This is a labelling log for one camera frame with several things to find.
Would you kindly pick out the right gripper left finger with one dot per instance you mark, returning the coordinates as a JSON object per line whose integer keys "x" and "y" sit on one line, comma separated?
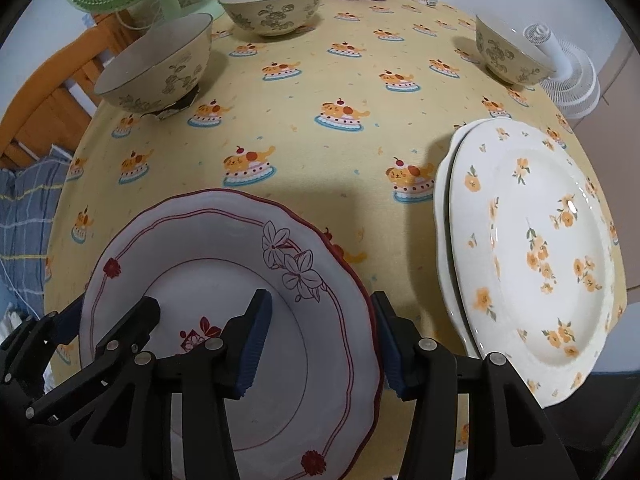
{"x": 220, "y": 369}

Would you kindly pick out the floral bowl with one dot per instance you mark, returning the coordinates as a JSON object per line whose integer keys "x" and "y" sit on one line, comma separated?
{"x": 508, "y": 54}
{"x": 160, "y": 68}
{"x": 270, "y": 17}

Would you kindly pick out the white fan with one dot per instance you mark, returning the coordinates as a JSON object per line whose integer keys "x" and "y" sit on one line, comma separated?
{"x": 574, "y": 87}

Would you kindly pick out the grey plaid pillow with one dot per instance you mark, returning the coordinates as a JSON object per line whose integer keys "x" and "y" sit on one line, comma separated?
{"x": 29, "y": 198}

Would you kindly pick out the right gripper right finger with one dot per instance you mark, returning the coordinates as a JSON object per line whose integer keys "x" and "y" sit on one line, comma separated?
{"x": 421, "y": 371}

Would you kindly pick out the orange flower plate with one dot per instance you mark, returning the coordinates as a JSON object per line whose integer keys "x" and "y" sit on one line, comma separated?
{"x": 532, "y": 255}

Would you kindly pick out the lower cream plate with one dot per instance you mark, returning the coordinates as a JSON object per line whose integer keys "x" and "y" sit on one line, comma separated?
{"x": 445, "y": 263}

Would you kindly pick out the yellow patterned tablecloth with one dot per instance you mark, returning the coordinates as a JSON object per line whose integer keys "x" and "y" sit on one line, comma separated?
{"x": 338, "y": 112}

